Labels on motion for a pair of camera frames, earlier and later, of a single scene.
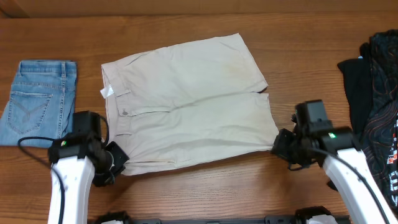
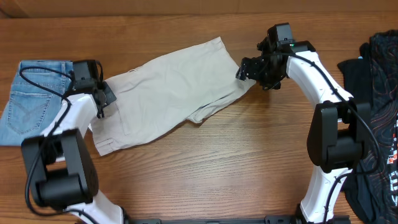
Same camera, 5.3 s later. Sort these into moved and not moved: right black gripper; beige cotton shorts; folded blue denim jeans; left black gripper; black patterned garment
Moved: beige cotton shorts; right black gripper; left black gripper
Not moved: folded blue denim jeans; black patterned garment
